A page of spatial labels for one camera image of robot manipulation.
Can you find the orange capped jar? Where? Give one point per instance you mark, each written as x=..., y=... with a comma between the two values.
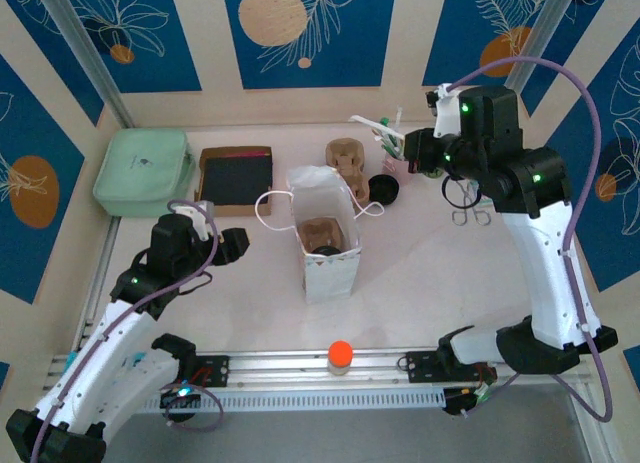
x=340, y=353

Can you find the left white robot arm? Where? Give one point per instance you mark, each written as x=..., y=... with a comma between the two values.
x=100, y=363

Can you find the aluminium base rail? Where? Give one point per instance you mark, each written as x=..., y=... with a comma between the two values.
x=285, y=368

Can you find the left black mount plate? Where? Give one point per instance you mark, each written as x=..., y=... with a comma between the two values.
x=217, y=370

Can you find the white cartoon print paper bag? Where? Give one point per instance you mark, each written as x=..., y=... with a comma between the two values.
x=330, y=283

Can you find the blue wet wipes pack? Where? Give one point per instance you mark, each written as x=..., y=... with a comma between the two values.
x=134, y=363

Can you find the brown cardboard napkin box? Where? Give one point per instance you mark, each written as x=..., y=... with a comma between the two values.
x=240, y=211

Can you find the black controller box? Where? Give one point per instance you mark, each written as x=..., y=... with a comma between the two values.
x=182, y=408
x=457, y=403

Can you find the brown pulp cup carrier stack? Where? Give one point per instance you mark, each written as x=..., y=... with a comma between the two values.
x=345, y=153

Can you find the mint green zip case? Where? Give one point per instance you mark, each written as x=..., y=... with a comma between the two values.
x=140, y=168

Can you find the right black mount plate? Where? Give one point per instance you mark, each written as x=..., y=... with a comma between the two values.
x=415, y=368

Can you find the pink paper napkin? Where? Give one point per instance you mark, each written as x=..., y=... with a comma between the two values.
x=250, y=154

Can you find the aluminium frame post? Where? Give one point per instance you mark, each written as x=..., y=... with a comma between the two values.
x=547, y=23
x=82, y=48

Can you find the white drinking straw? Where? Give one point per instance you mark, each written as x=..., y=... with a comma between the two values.
x=375, y=125
x=399, y=115
x=384, y=118

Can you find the black mount plate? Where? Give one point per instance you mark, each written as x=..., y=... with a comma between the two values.
x=217, y=370
x=415, y=368

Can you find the black cup lid stack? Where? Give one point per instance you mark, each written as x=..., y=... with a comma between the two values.
x=384, y=189

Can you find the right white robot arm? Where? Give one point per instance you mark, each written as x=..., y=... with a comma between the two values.
x=545, y=273

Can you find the black paper napkin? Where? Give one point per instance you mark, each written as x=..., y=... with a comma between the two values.
x=235, y=180

